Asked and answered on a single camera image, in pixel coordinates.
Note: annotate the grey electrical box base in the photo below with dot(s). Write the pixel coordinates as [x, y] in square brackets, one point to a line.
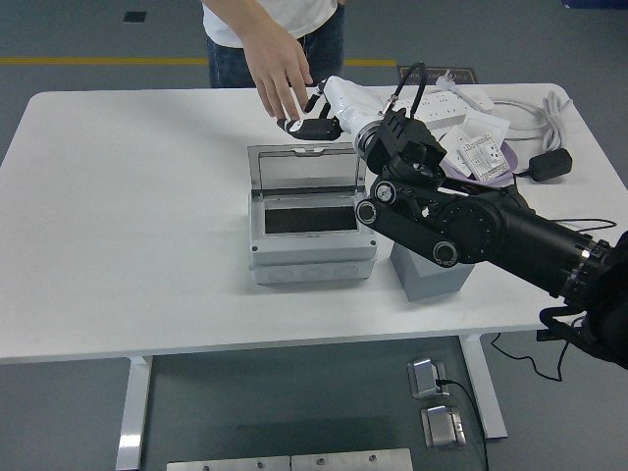
[309, 247]

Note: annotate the white square socket panel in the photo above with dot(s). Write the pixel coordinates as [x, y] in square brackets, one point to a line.
[488, 125]

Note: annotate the person's right hand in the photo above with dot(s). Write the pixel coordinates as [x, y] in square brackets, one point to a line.
[277, 68]

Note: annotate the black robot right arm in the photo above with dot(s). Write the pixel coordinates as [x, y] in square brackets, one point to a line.
[490, 230]

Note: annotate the white table leg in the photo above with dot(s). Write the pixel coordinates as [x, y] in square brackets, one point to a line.
[132, 417]
[486, 392]

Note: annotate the grey block holder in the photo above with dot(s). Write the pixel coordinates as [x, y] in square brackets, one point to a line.
[427, 279]

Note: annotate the clear hinged box lid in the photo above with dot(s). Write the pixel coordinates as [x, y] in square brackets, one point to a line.
[253, 167]

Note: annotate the brown floor sign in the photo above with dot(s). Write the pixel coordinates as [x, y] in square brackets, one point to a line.
[461, 76]

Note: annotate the labelled white socket panel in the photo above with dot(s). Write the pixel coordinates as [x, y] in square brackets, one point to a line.
[483, 156]

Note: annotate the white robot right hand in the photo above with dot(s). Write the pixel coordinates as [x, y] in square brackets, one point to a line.
[350, 103]

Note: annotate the purple tray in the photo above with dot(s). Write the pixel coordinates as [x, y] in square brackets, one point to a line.
[511, 159]

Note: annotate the person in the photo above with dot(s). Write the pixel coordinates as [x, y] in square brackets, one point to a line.
[304, 15]

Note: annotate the silver floor socket box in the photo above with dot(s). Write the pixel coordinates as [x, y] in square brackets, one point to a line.
[441, 429]
[422, 380]

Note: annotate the white power plug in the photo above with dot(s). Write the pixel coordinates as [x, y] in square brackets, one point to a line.
[446, 84]

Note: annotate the black floor hatch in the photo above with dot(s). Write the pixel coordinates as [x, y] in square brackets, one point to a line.
[133, 17]

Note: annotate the white power strip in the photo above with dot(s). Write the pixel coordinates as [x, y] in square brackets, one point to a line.
[444, 108]

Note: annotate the grey metal floor plate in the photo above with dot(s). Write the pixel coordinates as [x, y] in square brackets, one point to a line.
[228, 464]
[350, 461]

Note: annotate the black power adapter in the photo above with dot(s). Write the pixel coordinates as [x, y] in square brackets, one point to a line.
[550, 166]

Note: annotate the person's right forearm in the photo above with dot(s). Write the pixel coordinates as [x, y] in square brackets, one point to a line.
[240, 15]

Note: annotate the small white adapter box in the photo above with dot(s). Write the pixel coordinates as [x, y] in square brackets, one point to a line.
[478, 100]

